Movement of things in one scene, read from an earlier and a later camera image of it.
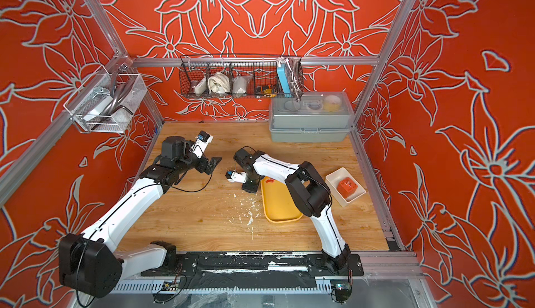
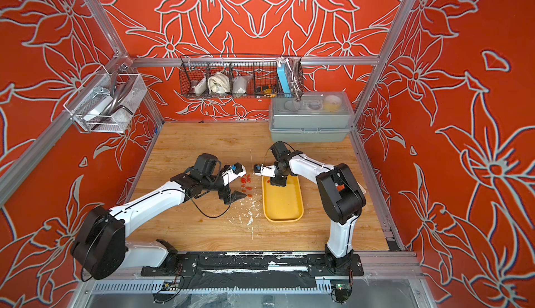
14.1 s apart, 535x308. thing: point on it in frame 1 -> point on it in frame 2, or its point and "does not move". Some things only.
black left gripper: x=202 y=167 -> x=224 y=195
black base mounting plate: x=306 y=263 does not move
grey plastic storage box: x=311 y=117 does not move
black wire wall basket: x=241 y=77 does not move
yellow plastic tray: x=278 y=205 does not move
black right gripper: x=248 y=189 -> x=280 y=183
